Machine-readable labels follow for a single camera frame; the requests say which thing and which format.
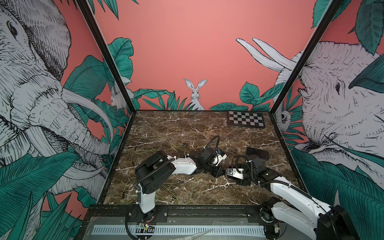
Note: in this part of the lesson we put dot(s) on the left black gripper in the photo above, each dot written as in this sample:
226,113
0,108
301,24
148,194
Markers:
217,174

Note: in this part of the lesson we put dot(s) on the black smartphone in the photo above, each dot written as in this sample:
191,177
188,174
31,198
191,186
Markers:
263,154

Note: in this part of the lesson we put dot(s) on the green wired earphones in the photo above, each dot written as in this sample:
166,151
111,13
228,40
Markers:
188,190

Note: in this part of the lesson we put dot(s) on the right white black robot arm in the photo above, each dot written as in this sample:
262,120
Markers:
312,217

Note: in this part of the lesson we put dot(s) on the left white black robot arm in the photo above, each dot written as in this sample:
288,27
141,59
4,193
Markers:
156,170

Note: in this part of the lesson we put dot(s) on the black white checkerboard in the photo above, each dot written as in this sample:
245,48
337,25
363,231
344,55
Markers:
246,119

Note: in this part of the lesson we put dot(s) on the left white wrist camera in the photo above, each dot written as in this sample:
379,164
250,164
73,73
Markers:
219,158

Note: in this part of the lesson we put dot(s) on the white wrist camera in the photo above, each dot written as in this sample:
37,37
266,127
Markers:
219,158
234,173

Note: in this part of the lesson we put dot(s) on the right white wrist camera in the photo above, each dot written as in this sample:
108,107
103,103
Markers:
234,173

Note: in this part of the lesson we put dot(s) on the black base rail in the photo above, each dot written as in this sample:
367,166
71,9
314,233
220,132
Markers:
162,213

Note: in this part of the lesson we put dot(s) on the white slotted cable duct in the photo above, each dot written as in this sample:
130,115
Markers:
173,230

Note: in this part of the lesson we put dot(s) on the right black frame post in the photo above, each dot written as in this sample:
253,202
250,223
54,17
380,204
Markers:
326,19

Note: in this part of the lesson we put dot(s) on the black frame post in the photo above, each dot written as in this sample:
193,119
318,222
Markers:
97,34
326,19

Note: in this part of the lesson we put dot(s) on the left black frame post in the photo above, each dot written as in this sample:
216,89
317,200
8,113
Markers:
97,34

